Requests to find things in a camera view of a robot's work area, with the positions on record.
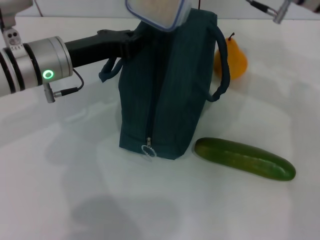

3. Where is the dark teal fabric bag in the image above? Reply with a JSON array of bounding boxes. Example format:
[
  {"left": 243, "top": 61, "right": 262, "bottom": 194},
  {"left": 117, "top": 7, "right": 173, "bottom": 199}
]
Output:
[{"left": 98, "top": 7, "right": 231, "bottom": 161}]

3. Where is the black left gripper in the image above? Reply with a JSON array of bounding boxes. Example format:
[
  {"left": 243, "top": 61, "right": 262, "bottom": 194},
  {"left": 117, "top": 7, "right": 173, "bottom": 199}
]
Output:
[{"left": 64, "top": 29, "right": 141, "bottom": 68}]

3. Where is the clear container with blue-rimmed lid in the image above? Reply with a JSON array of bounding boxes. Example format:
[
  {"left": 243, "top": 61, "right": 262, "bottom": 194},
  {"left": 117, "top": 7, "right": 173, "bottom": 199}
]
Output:
[{"left": 124, "top": 0, "right": 193, "bottom": 33}]

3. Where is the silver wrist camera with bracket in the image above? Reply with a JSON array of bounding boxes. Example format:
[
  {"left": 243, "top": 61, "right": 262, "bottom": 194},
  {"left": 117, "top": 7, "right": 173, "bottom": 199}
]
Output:
[{"left": 0, "top": 0, "right": 35, "bottom": 51}]

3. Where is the black cable with silver plug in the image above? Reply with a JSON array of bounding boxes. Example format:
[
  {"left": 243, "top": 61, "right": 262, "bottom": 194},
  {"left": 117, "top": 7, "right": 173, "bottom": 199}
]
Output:
[
  {"left": 246, "top": 0, "right": 292, "bottom": 25},
  {"left": 43, "top": 68, "right": 85, "bottom": 104}
]

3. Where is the orange pear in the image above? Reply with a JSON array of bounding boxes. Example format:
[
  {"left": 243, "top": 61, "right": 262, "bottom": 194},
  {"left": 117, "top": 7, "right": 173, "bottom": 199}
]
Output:
[{"left": 213, "top": 32, "right": 248, "bottom": 81}]

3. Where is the green cucumber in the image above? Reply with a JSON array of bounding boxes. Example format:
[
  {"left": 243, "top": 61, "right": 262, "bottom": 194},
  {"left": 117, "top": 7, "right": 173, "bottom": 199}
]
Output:
[{"left": 194, "top": 137, "right": 297, "bottom": 182}]

